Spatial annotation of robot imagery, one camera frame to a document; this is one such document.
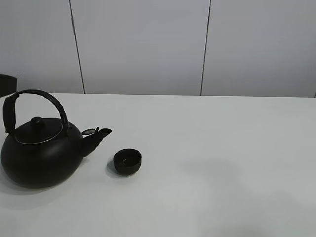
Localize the small black teacup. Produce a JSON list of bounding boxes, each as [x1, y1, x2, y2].
[[113, 148, 142, 176]]

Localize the black round teapot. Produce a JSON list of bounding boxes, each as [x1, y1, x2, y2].
[[0, 89, 112, 189]]

